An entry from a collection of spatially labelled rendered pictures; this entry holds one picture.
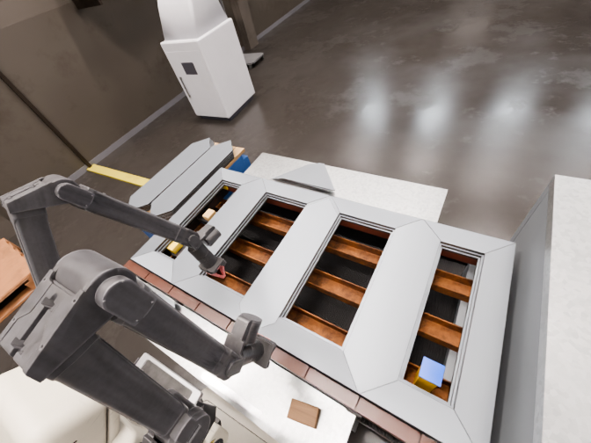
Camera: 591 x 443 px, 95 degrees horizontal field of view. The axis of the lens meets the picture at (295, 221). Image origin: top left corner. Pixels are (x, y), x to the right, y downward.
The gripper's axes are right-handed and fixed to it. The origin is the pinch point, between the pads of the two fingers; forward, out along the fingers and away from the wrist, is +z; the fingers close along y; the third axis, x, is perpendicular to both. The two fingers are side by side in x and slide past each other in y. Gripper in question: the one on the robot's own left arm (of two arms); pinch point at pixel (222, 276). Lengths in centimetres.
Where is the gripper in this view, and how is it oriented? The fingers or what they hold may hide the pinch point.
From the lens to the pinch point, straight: 116.9
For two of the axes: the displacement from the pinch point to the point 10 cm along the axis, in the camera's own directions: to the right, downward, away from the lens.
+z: 3.8, 6.9, 6.2
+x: -5.0, 7.1, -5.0
